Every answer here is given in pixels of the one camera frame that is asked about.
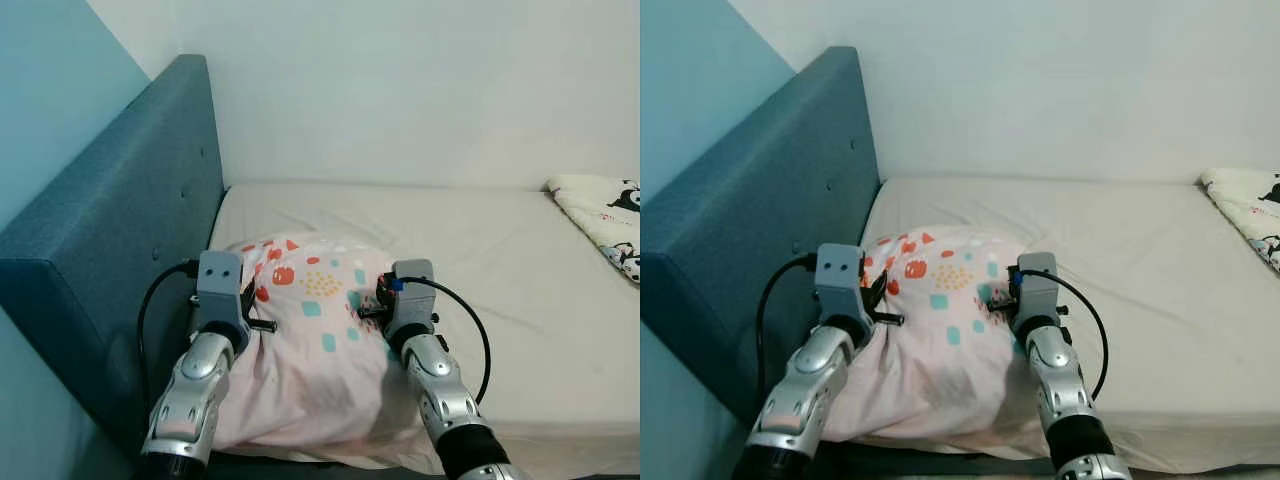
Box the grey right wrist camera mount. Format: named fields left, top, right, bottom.
left=390, top=259, right=436, bottom=331
left=1017, top=252, right=1059, bottom=321

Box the blue upholstered headboard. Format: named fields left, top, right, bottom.
left=640, top=46, right=883, bottom=426
left=0, top=54, right=229, bottom=456

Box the white cartoon print blanket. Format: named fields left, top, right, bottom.
left=1200, top=167, right=1280, bottom=276
left=546, top=175, right=641, bottom=286

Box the pink patterned pillow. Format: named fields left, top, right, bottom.
left=825, top=228, right=1041, bottom=446
left=195, top=232, right=446, bottom=471

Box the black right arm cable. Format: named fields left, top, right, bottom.
left=1020, top=268, right=1111, bottom=401
left=395, top=276, right=493, bottom=406

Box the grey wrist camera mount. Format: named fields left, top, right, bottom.
left=390, top=259, right=436, bottom=331
left=817, top=243, right=866, bottom=321
left=1017, top=252, right=1059, bottom=321
left=196, top=250, right=246, bottom=326

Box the beige sheeted mattress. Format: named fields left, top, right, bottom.
left=205, top=180, right=641, bottom=476
left=860, top=176, right=1280, bottom=476

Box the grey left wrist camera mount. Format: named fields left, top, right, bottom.
left=817, top=243, right=866, bottom=321
left=196, top=250, right=246, bottom=326

